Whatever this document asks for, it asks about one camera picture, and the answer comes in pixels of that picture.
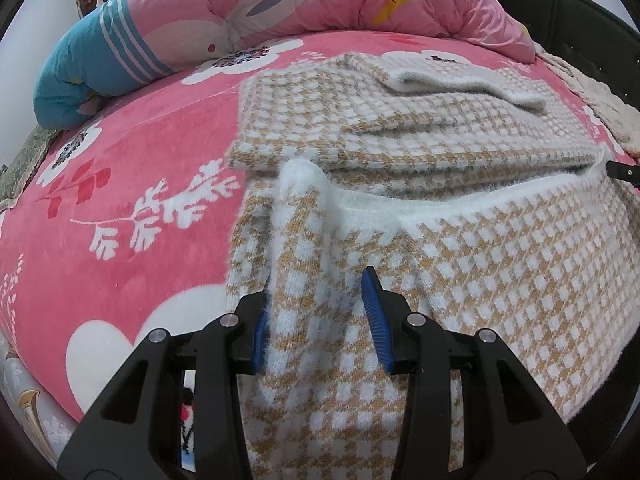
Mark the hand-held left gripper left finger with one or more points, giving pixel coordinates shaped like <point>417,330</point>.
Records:
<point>260,340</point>

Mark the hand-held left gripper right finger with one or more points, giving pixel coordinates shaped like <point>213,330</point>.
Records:
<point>375,320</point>

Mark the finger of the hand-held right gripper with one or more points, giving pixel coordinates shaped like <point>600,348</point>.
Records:
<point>625,172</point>

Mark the beige white houndstooth coat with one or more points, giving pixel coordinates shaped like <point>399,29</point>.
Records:
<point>475,240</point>

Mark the white knitted cloth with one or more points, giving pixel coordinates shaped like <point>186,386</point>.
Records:
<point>605,105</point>

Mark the black padded headboard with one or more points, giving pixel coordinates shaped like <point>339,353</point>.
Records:
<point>575,15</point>

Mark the pink floral plush blanket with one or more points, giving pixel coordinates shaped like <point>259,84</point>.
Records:
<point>150,150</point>

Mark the grey floral bed sheet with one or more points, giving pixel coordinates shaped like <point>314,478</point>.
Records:
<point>35,405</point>

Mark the green patterned mat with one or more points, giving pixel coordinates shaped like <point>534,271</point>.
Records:
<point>25,165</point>

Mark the pink printed quilt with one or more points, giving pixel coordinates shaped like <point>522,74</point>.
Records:
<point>300,5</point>

